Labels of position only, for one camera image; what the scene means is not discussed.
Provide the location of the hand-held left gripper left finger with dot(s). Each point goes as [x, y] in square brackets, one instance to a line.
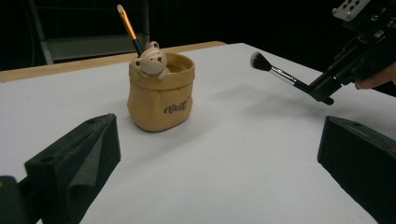
[62, 174]

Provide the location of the tan bear pen holder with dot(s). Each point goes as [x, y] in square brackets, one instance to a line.
[158, 99]

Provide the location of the white metal frame desk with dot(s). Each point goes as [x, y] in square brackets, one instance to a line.
[93, 46]

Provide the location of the large white board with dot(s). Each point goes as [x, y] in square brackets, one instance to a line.
[218, 155]

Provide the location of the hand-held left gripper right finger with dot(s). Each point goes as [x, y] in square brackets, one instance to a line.
[364, 161]

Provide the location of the black fluffy makeup brush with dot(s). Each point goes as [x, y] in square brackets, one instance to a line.
[260, 62]

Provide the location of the thin gold black makeup brush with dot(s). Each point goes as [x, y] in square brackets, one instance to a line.
[127, 26]

